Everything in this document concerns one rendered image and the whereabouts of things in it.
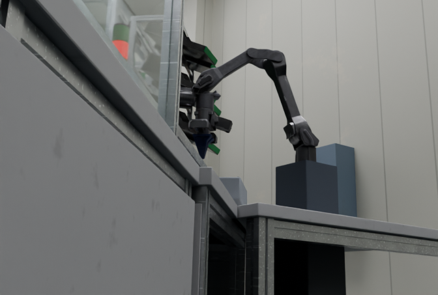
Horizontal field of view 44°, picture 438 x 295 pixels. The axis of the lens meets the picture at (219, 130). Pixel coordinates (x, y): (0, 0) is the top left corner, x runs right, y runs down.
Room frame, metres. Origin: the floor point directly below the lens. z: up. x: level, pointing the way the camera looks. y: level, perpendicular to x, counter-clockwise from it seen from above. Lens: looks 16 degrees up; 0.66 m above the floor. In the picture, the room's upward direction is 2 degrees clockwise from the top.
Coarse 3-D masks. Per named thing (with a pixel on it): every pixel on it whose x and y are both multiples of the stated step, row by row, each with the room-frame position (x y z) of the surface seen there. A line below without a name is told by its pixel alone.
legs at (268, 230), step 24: (264, 240) 1.24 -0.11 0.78; (288, 240) 1.32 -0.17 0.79; (312, 240) 1.33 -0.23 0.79; (336, 240) 1.38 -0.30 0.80; (360, 240) 1.45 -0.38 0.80; (384, 240) 1.50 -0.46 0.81; (408, 240) 1.55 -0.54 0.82; (264, 264) 1.24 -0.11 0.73; (288, 264) 1.67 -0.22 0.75; (312, 264) 1.61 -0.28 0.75; (336, 264) 1.67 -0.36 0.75; (264, 288) 1.24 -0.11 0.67; (288, 288) 1.67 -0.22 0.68; (312, 288) 1.61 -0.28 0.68; (336, 288) 1.67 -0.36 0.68
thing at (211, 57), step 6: (186, 42) 1.86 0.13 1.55; (192, 42) 1.85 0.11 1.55; (186, 48) 1.89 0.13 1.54; (192, 48) 1.86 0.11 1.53; (198, 48) 1.84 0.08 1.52; (204, 48) 1.84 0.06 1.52; (186, 54) 1.98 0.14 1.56; (192, 54) 1.94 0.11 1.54; (198, 54) 1.90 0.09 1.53; (204, 54) 1.86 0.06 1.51; (210, 54) 1.88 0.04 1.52; (204, 60) 1.95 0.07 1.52; (210, 60) 1.91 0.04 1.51; (216, 60) 1.95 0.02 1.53
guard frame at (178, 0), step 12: (180, 0) 0.78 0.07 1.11; (180, 12) 0.78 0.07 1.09; (180, 24) 0.78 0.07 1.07; (180, 36) 0.79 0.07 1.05; (180, 48) 0.80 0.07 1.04; (180, 60) 0.80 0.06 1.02; (180, 72) 0.80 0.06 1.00; (168, 84) 0.79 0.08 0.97; (180, 84) 0.81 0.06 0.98; (168, 96) 0.78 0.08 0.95; (168, 108) 0.78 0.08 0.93; (168, 120) 0.78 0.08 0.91
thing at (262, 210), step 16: (240, 208) 1.26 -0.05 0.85; (256, 208) 1.21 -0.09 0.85; (272, 208) 1.23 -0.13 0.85; (288, 208) 1.26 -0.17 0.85; (240, 224) 1.38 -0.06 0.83; (320, 224) 1.33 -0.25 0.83; (336, 224) 1.35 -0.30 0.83; (352, 224) 1.39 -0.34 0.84; (368, 224) 1.42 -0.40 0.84; (384, 224) 1.46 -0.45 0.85; (400, 224) 1.50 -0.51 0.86; (432, 240) 1.64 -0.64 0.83
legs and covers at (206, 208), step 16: (192, 192) 0.89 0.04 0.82; (208, 192) 0.90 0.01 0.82; (208, 208) 0.91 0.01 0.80; (208, 224) 0.91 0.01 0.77; (224, 224) 1.14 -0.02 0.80; (208, 240) 0.92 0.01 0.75; (224, 240) 1.37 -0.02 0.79; (240, 240) 1.47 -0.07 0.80; (208, 256) 2.34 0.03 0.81; (224, 256) 2.33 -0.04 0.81; (240, 256) 1.59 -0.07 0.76; (192, 272) 0.87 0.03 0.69; (208, 272) 2.38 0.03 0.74; (224, 272) 2.37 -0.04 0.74; (240, 272) 1.59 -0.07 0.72; (192, 288) 0.87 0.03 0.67; (208, 288) 2.38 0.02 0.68; (224, 288) 2.37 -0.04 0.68; (240, 288) 1.59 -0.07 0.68
